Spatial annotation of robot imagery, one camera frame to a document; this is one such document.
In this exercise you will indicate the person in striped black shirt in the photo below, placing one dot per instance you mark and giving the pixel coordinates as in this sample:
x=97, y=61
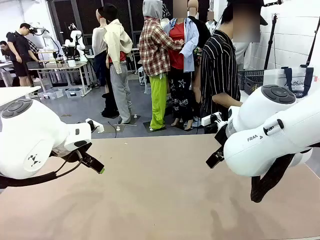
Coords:
x=217, y=70

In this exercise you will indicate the seated person dark shirt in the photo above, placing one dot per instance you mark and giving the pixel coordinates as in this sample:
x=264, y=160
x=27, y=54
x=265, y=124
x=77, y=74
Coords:
x=4, y=50

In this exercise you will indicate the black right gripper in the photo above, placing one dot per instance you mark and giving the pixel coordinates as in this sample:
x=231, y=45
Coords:
x=221, y=137

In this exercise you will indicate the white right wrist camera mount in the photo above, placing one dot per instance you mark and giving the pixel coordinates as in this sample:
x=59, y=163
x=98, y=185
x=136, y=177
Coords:
x=211, y=120

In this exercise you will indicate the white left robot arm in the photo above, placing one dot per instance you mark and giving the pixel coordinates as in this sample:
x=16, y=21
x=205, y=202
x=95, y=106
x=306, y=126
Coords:
x=32, y=130

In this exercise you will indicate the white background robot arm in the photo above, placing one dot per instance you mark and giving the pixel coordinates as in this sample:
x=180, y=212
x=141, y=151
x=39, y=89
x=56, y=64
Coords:
x=76, y=42
x=47, y=40

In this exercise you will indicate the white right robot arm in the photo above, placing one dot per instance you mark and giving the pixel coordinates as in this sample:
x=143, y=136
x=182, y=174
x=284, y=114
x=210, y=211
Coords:
x=265, y=130

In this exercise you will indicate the mannequin plaid shirt green trousers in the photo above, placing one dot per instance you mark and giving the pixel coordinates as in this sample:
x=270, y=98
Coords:
x=155, y=55

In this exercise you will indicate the black plastic shopping basket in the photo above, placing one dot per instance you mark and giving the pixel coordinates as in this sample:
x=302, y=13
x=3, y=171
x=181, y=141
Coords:
x=250, y=81

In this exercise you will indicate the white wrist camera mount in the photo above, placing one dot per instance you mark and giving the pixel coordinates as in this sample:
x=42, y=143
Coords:
x=211, y=120
x=96, y=126

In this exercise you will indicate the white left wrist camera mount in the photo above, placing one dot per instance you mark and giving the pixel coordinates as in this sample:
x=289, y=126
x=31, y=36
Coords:
x=96, y=126

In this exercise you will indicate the person's right forearm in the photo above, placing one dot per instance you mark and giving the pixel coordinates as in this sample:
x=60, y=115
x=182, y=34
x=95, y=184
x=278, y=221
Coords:
x=228, y=100

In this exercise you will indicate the bare-headed mannequin black garment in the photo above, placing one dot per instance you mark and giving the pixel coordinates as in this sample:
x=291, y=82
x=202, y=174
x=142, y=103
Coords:
x=200, y=27

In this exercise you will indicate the grey work table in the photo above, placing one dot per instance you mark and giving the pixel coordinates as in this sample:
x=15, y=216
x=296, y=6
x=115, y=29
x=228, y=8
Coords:
x=62, y=67

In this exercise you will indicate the mannequin cream shirt grey trousers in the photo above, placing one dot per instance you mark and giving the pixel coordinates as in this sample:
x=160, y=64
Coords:
x=120, y=75

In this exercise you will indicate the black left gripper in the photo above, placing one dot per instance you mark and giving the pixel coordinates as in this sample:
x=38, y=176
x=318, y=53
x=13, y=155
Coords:
x=83, y=149

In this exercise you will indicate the person black shirt with headset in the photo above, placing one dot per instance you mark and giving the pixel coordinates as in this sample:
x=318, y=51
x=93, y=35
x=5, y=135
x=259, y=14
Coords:
x=18, y=47

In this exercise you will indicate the mannequin red top blue shirt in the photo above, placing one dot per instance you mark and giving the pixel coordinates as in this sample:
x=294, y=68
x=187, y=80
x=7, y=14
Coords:
x=178, y=75

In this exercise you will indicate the grey floor storage bin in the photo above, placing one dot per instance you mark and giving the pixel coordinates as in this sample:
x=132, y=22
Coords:
x=52, y=93
x=73, y=92

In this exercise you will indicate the black box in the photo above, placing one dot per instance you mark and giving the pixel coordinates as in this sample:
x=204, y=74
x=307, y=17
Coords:
x=35, y=65

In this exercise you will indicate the black tripod stand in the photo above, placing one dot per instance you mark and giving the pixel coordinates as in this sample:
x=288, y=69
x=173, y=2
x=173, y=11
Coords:
x=312, y=47
x=271, y=42

